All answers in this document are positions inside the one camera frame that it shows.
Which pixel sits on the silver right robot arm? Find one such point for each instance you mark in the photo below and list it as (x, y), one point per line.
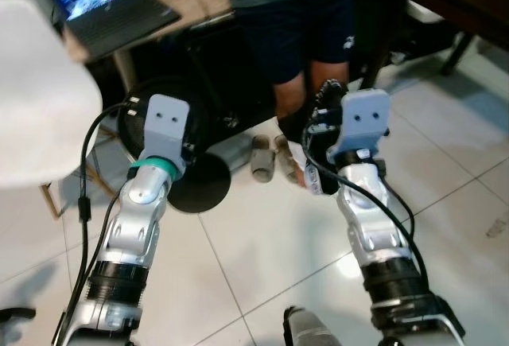
(370, 219)

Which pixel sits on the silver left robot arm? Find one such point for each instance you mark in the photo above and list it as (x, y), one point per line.
(135, 227)

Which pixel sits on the black round stool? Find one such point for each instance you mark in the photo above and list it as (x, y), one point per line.
(199, 187)

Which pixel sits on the grey slipper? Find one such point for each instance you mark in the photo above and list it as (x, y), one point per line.
(262, 163)
(288, 159)

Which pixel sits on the person in navy shorts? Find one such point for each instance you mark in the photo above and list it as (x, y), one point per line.
(294, 36)

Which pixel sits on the light wooden desk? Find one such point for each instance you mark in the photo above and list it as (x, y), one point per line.
(203, 8)

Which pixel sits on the black laptop showing code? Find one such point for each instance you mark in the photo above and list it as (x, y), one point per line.
(119, 24)

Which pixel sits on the white chair wooden legs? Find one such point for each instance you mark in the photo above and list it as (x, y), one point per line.
(40, 99)

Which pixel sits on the grey robot right leg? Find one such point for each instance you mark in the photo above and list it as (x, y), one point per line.
(310, 332)

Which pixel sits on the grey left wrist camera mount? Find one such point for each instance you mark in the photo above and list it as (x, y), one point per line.
(167, 123)

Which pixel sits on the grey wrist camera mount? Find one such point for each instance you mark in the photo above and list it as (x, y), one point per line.
(167, 123)
(362, 119)

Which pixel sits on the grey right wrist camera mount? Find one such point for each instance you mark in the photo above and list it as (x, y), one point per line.
(362, 119)

